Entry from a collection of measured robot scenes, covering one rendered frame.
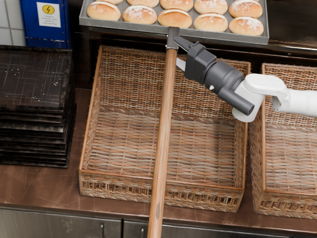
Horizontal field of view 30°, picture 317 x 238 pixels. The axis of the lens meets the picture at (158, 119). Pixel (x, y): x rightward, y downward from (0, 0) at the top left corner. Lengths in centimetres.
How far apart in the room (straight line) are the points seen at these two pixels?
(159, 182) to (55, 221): 85
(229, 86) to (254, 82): 7
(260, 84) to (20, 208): 100
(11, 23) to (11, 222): 71
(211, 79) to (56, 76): 62
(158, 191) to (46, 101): 69
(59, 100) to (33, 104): 8
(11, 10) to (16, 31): 10
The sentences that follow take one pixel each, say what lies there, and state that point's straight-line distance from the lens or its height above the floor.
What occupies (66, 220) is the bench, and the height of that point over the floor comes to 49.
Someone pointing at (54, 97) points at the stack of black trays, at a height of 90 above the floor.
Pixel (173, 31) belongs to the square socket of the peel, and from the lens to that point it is 170.
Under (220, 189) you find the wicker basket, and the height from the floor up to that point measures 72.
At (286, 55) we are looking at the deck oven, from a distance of 221.
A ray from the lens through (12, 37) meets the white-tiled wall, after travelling 225.
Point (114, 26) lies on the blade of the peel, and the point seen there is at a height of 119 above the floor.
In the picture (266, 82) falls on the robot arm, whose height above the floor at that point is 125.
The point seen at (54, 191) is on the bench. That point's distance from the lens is 210.
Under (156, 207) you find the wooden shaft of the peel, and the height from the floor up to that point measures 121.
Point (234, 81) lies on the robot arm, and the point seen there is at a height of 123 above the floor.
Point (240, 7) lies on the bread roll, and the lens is 179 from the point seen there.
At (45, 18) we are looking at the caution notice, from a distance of 211.
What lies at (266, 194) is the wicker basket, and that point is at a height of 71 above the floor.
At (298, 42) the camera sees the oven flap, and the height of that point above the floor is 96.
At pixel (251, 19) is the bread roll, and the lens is 175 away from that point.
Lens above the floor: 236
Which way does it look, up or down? 51 degrees down
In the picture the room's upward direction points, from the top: 6 degrees clockwise
